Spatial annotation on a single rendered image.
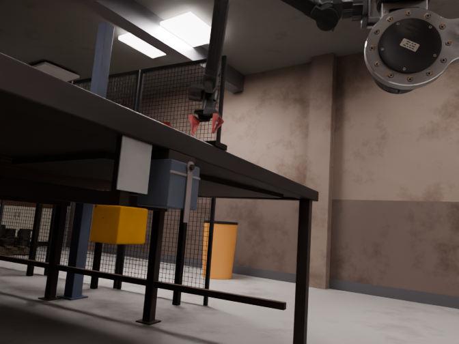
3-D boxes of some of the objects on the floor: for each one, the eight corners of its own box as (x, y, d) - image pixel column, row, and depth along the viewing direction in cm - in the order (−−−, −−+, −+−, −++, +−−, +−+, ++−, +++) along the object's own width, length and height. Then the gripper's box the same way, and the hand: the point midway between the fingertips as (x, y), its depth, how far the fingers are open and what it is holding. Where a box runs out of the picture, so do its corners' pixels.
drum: (241, 278, 497) (244, 222, 508) (219, 280, 460) (223, 221, 471) (214, 274, 525) (218, 221, 535) (191, 276, 488) (196, 219, 498)
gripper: (228, 104, 163) (220, 136, 158) (200, 106, 169) (192, 137, 164) (221, 95, 157) (213, 129, 152) (192, 97, 163) (184, 130, 158)
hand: (203, 132), depth 158 cm, fingers open, 9 cm apart
